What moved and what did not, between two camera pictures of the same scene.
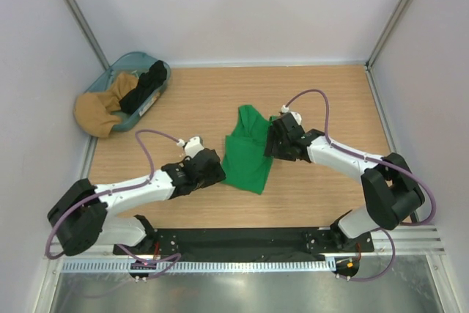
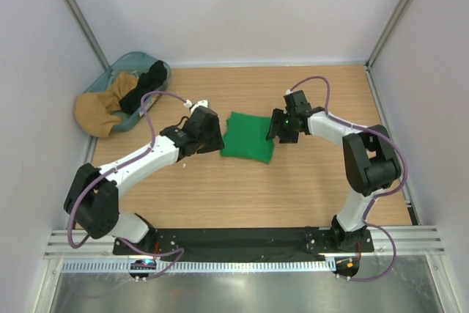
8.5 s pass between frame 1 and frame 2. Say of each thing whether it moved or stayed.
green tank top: moved
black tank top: stayed
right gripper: moved
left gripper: moved
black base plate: stayed
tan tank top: stayed
